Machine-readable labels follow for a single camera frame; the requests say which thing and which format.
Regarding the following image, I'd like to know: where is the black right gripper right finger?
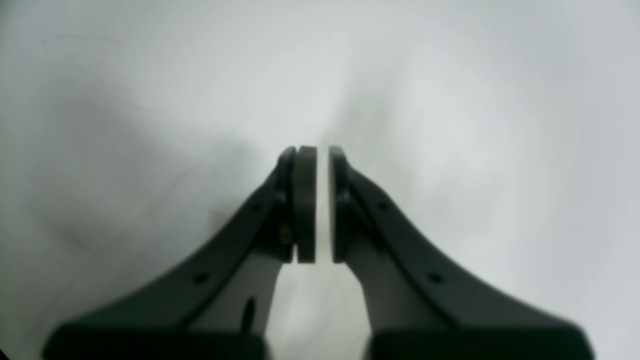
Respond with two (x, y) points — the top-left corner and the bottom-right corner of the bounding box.
(328, 146), (595, 360)

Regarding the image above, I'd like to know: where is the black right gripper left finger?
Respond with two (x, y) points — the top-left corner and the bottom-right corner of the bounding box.
(42, 146), (317, 360)

